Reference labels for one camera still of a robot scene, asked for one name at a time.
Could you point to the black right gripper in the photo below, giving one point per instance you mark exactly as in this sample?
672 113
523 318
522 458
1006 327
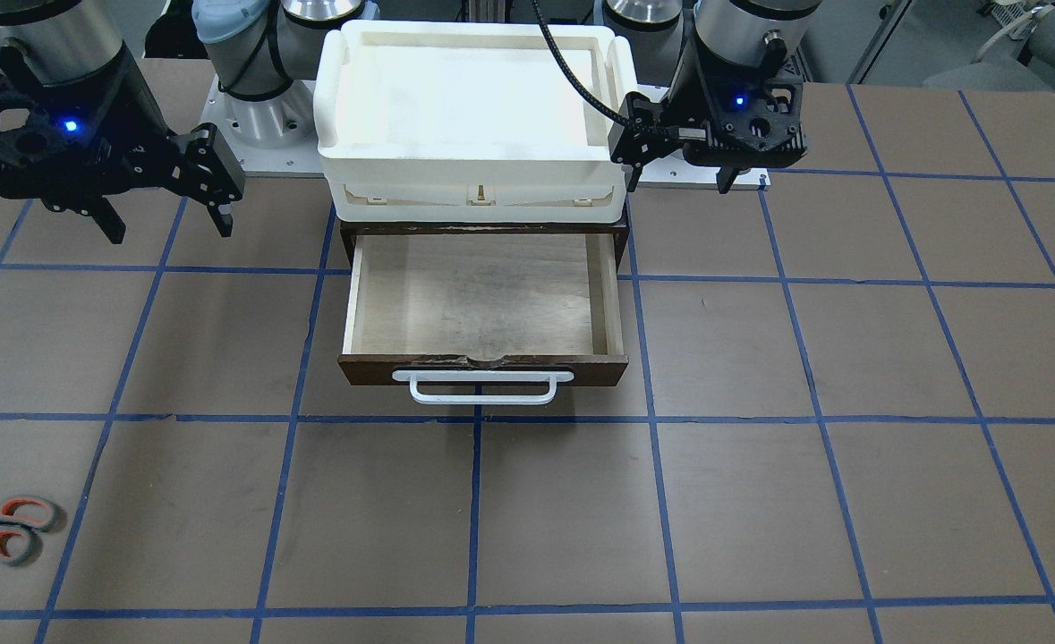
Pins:
144 134

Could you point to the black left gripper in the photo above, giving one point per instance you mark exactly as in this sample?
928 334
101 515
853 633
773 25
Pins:
676 111

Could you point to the orange grey handled scissors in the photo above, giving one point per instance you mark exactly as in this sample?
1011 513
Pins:
20 517

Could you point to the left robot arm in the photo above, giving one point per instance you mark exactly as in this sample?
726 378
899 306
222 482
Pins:
754 34

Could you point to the open wooden drawer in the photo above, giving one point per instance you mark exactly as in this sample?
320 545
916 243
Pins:
485 302

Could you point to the white plastic storage box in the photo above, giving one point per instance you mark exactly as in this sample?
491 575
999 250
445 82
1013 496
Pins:
459 123

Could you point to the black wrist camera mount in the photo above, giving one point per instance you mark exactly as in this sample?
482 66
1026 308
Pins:
206 169
641 138

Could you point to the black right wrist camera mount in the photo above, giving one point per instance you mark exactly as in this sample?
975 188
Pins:
206 169

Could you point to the white drawer handle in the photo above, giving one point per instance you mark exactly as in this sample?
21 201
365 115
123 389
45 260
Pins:
417 379

